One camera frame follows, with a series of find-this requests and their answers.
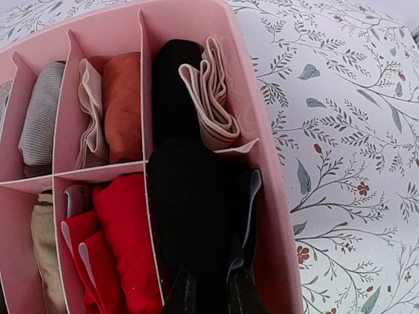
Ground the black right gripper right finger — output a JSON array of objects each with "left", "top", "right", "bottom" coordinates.
[{"left": 228, "top": 271, "right": 269, "bottom": 314}]

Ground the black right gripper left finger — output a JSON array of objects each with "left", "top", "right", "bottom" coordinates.
[{"left": 162, "top": 268, "right": 198, "bottom": 314}]

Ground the black underwear white lettering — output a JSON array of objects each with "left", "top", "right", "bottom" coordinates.
[{"left": 145, "top": 139, "right": 264, "bottom": 295}]

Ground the pink divided storage box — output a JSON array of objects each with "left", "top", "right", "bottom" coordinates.
[{"left": 1, "top": 1, "right": 302, "bottom": 313}]

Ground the black underwear beige waistband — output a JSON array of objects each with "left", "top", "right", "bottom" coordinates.
[{"left": 152, "top": 36, "right": 240, "bottom": 150}]

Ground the red rolled underwear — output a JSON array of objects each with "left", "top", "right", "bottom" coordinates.
[{"left": 61, "top": 173, "right": 162, "bottom": 313}]

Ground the tan rolled underwear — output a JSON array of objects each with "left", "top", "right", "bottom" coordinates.
[{"left": 30, "top": 190, "right": 67, "bottom": 313}]

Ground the grey striped rolled underwear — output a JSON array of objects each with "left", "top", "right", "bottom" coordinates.
[{"left": 18, "top": 61, "right": 65, "bottom": 166}]

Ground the rust orange rolled underwear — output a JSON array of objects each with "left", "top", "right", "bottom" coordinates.
[{"left": 73, "top": 52, "right": 145, "bottom": 171}]

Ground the floral patterned table mat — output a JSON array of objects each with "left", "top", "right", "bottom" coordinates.
[{"left": 0, "top": 0, "right": 419, "bottom": 314}]

